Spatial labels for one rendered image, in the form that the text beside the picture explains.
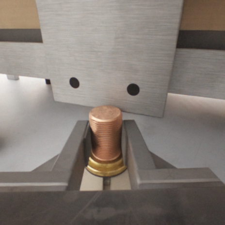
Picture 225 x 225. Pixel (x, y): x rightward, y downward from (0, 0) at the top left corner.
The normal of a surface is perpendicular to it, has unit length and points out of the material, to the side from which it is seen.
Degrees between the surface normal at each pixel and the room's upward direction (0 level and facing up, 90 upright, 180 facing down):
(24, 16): 90
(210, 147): 180
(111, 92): 90
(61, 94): 90
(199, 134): 180
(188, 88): 90
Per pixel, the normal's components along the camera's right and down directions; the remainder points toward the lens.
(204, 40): -0.32, 0.47
